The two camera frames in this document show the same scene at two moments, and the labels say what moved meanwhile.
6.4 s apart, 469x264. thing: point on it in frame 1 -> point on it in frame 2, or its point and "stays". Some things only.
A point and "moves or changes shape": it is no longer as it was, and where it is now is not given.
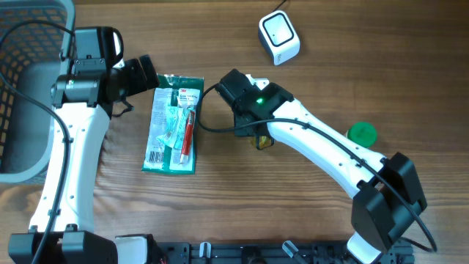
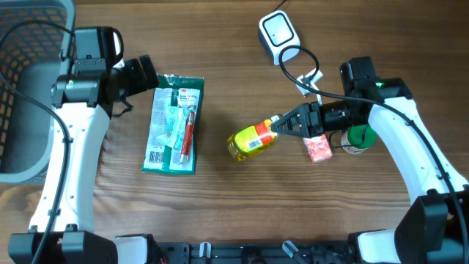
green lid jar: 363,133 stays
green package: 171,141 stays
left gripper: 140,83 stays
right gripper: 244,132 -> 305,121
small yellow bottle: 261,141 moves or changes shape
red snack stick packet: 187,138 stays
